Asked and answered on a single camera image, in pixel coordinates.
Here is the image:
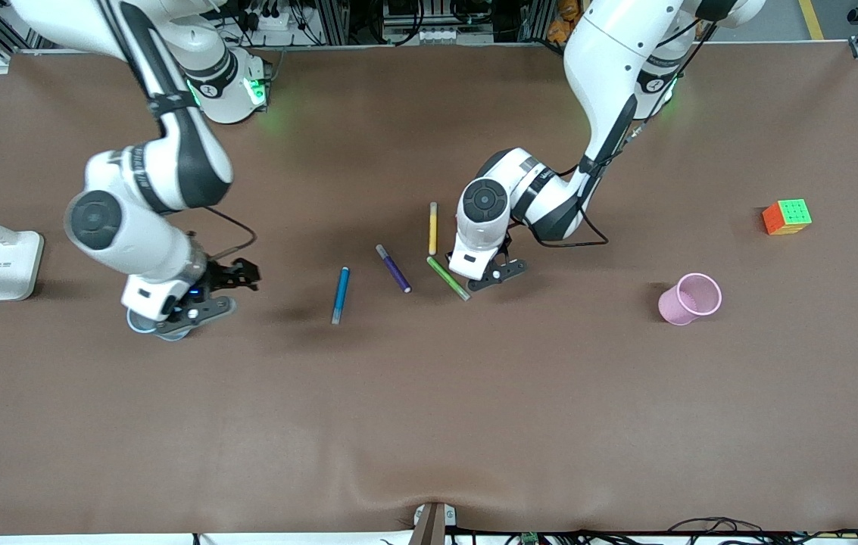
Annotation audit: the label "blue marker pen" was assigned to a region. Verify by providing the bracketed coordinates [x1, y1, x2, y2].
[332, 266, 351, 325]

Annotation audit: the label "green marker pen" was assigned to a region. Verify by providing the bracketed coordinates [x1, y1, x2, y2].
[426, 256, 471, 302]

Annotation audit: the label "light blue plastic cup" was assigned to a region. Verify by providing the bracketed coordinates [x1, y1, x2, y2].
[127, 309, 189, 342]

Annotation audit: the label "purple marker pen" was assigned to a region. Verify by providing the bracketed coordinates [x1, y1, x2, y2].
[376, 244, 413, 294]

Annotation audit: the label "brown table cover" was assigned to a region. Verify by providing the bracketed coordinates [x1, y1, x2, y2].
[0, 42, 858, 534]

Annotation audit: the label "pink plastic cup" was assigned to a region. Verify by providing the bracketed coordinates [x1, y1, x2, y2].
[658, 272, 722, 327]

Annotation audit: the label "orange bagged items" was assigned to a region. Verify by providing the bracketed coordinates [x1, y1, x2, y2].
[548, 0, 588, 42]

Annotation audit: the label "white power strip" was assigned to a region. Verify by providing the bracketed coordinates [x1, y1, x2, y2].
[243, 9, 307, 33]

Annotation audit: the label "multicoloured puzzle cube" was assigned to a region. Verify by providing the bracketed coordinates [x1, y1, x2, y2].
[762, 198, 813, 236]

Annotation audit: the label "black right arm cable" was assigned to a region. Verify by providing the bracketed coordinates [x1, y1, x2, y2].
[103, 0, 257, 260]

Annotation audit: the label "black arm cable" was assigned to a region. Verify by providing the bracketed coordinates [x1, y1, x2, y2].
[531, 19, 717, 249]
[103, 0, 257, 260]

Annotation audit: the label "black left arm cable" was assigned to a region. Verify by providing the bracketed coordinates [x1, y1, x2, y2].
[531, 19, 717, 249]

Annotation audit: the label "metal edge bracket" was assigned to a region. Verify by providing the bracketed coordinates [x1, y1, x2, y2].
[408, 502, 457, 545]

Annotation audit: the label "black cable bundle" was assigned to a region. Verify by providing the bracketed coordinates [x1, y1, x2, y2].
[667, 517, 858, 545]

